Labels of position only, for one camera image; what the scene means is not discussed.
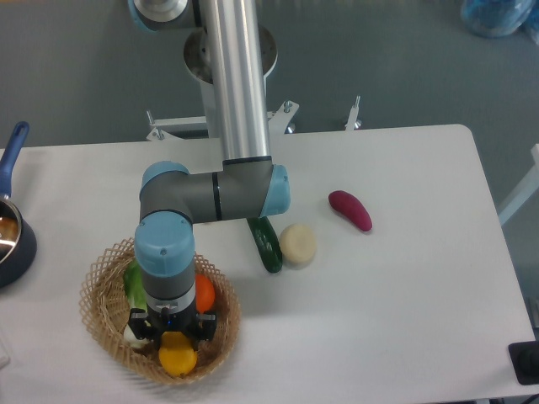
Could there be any green bok choy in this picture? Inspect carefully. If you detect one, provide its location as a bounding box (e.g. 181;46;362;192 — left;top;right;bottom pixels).
123;258;149;349

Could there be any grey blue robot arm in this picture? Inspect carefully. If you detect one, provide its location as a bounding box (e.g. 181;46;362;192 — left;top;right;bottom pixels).
128;1;291;344

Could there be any blue plastic bag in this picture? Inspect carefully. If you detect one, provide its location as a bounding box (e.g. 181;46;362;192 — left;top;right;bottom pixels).
460;0;537;39

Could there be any black device at edge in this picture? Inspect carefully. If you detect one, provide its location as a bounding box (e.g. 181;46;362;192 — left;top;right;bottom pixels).
508;341;539;385

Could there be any white frame at right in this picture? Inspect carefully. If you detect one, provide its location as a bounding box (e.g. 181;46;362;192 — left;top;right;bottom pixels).
497;144;538;226

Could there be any orange fruit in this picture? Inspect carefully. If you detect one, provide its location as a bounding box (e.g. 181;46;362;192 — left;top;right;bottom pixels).
195;274;216;313

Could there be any yellow mango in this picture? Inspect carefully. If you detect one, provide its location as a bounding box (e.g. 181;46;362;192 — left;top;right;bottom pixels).
158;332;197;377

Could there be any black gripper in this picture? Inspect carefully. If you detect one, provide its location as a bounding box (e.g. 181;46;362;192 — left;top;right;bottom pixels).
128;307;217;350

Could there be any woven wicker basket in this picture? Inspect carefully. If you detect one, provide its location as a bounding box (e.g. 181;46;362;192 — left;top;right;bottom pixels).
79;238;241;385

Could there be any purple sweet potato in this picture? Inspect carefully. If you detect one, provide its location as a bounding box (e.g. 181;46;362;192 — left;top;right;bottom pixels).
328;190;373;232

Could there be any blue saucepan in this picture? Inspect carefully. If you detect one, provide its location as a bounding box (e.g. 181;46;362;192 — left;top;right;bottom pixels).
1;121;37;288

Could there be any cream white round bun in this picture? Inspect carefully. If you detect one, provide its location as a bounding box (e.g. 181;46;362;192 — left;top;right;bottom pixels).
280;224;317;264

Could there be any green cucumber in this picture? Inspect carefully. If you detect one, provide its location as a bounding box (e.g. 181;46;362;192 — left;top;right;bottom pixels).
247;217;283;274

